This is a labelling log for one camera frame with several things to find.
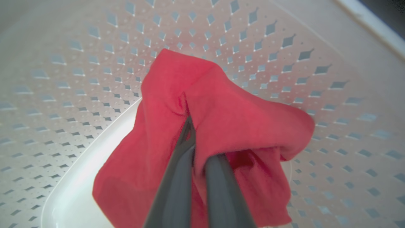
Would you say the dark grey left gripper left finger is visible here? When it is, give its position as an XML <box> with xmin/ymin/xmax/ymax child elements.
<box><xmin>144</xmin><ymin>115</ymin><xmax>197</xmax><ymax>228</ymax></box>

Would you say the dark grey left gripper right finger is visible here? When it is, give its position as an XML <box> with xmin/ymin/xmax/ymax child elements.
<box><xmin>204</xmin><ymin>153</ymin><xmax>257</xmax><ymax>228</ymax></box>

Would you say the red cloth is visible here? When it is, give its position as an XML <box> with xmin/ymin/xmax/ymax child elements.
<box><xmin>92</xmin><ymin>48</ymin><xmax>316</xmax><ymax>228</ymax></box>

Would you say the white perforated laundry basket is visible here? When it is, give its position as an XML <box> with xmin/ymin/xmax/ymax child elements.
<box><xmin>0</xmin><ymin>0</ymin><xmax>405</xmax><ymax>228</ymax></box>

